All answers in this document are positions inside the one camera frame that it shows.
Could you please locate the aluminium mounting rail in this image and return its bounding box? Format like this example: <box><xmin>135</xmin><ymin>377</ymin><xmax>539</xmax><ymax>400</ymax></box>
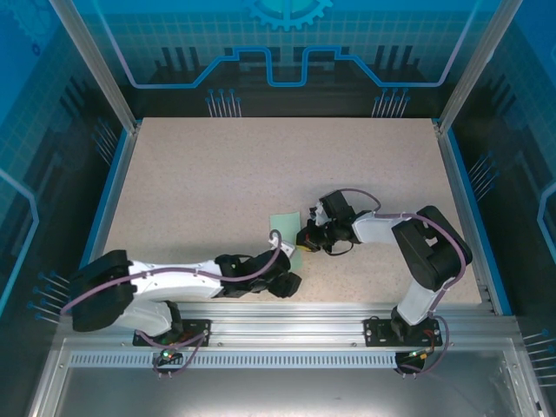
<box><xmin>58</xmin><ymin>301</ymin><xmax>520</xmax><ymax>348</ymax></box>

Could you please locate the thin black cable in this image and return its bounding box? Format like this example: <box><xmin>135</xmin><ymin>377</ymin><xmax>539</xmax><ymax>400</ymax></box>
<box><xmin>324</xmin><ymin>240</ymin><xmax>354</xmax><ymax>258</ymax></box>

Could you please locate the slotted aluminium cable duct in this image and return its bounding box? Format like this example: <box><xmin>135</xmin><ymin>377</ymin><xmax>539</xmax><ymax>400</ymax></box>
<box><xmin>68</xmin><ymin>352</ymin><xmax>435</xmax><ymax>369</ymax></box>

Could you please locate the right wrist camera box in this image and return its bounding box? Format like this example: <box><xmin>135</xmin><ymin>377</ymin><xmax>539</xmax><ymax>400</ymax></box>
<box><xmin>308</xmin><ymin>205</ymin><xmax>331</xmax><ymax>228</ymax></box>

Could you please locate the light green paper sheet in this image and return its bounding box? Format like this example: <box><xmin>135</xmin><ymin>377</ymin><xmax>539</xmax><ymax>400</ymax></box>
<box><xmin>268</xmin><ymin>211</ymin><xmax>305</xmax><ymax>273</ymax></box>

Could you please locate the aluminium side rail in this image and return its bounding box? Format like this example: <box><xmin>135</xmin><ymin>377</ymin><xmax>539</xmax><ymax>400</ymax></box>
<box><xmin>71</xmin><ymin>121</ymin><xmax>142</xmax><ymax>316</ymax></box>
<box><xmin>434</xmin><ymin>121</ymin><xmax>513</xmax><ymax>316</ymax></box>

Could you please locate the grey metal tray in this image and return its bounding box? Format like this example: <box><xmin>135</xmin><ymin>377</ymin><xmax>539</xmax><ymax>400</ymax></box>
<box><xmin>25</xmin><ymin>338</ymin><xmax>548</xmax><ymax>417</ymax></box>

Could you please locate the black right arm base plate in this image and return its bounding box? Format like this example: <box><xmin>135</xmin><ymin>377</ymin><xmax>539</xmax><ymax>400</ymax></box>
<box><xmin>363</xmin><ymin>316</ymin><xmax>444</xmax><ymax>348</ymax></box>

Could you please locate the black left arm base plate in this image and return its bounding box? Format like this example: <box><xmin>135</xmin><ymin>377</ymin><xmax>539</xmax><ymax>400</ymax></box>
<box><xmin>132</xmin><ymin>318</ymin><xmax>213</xmax><ymax>348</ymax></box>

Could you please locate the aluminium corner post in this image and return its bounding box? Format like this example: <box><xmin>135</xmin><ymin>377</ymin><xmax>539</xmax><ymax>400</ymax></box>
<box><xmin>48</xmin><ymin>0</ymin><xmax>142</xmax><ymax>135</ymax></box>
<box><xmin>434</xmin><ymin>0</ymin><xmax>525</xmax><ymax>136</ymax></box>

